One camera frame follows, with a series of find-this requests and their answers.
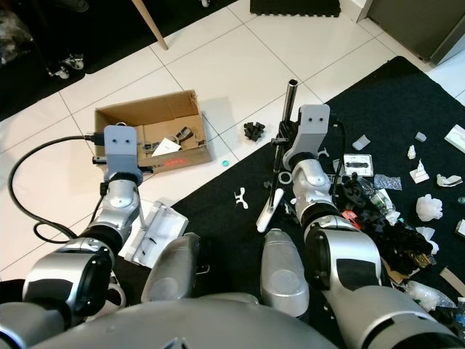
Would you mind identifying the small black puzzle mat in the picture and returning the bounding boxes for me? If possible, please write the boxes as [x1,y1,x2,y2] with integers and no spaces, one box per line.
[249,0,342,17]

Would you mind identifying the dark grey cabinet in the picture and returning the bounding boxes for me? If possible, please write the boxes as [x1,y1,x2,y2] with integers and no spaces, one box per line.
[363,0,465,66]

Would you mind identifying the crumpled white tissue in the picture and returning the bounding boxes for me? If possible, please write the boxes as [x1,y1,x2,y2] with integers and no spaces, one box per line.
[416,195,444,222]

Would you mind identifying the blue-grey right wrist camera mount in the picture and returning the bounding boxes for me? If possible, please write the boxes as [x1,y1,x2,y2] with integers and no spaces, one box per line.
[283,103,331,164]

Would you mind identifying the white card with black part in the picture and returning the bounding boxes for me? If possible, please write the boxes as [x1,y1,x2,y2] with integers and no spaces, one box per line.
[341,153,375,175]

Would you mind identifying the folded white paper scrap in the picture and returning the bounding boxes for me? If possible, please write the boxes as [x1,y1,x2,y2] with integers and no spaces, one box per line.
[411,160,431,182]

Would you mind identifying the curved white plastic piece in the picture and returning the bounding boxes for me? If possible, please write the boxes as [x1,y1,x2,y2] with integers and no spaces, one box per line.
[436,173,464,188]

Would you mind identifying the wooden furniture leg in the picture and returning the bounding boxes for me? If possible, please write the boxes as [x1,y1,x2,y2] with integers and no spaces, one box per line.
[131,0,166,50]

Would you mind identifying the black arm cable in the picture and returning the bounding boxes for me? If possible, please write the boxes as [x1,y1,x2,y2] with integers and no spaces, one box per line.
[327,120,346,190]
[29,133,110,244]

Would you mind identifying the silver robot leg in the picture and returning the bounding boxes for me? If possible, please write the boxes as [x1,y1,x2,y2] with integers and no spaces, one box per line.
[260,228,312,317]
[142,233,197,302]

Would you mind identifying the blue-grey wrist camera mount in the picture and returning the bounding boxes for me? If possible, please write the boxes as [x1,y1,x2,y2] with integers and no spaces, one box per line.
[283,103,331,164]
[103,124,144,182]

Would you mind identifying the white paper sheet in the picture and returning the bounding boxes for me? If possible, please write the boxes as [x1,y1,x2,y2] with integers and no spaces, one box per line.
[151,138,182,156]

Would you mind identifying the black plastic clump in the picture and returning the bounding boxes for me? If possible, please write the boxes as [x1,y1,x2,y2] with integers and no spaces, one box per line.
[243,120,267,141]

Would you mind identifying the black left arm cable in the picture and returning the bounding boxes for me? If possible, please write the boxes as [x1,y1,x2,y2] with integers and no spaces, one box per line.
[29,133,110,244]

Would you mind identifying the metal-handled broom with white head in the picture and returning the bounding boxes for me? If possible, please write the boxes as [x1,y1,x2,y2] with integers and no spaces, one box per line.
[256,79,299,233]

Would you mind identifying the pile of black litter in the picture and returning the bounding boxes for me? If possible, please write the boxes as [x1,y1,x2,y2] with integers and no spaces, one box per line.
[334,174,437,281]

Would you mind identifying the white dustpan with metal handle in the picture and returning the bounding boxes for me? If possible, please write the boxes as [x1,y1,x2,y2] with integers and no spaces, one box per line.
[120,185,188,266]

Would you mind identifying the white plastic clip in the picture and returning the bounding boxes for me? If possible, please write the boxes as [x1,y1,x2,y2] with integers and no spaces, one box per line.
[232,187,251,208]

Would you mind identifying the crinkled silver wrapper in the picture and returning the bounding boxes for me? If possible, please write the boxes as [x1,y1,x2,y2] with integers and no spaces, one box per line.
[371,174,402,191]

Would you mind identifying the black metal bracket scrap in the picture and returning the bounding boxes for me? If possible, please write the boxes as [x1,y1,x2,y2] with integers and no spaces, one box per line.
[174,125,208,146]

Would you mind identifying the brown cardboard box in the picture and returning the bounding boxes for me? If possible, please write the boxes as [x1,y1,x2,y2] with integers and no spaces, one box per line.
[93,89,211,175]

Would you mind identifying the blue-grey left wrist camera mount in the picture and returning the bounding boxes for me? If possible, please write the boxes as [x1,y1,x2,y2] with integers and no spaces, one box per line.
[103,124,144,182]

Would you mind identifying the green-label plastic bottle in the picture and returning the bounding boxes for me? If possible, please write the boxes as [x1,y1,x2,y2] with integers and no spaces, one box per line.
[367,189,397,219]

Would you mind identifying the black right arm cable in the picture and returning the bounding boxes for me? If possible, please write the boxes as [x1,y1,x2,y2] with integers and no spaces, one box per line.
[327,120,346,190]

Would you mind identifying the silver left robot leg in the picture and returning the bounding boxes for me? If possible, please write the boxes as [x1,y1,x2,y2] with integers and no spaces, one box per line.
[142,233,197,302]

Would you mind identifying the long white box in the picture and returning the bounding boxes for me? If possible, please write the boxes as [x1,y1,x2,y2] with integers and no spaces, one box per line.
[447,124,465,153]

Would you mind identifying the silver right robot leg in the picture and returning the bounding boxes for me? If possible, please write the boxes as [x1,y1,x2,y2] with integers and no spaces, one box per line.
[260,228,312,317]

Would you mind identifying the large black floor mat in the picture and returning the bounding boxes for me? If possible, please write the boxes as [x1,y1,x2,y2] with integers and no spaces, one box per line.
[0,0,233,95]

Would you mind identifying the grey robot torso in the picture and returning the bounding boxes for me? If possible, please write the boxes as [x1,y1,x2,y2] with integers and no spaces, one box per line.
[36,291,349,349]

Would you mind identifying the black caster wheel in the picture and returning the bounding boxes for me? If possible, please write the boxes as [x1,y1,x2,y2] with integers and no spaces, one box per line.
[44,55,88,77]

